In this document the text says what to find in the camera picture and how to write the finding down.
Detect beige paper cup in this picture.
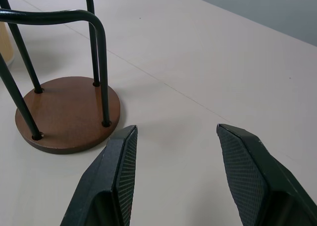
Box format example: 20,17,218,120
0,21,14,66

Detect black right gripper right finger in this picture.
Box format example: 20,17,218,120
216,123,317,226

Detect brown wire cup holder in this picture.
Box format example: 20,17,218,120
0,0,121,155

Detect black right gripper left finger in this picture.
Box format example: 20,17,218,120
60,125,138,226

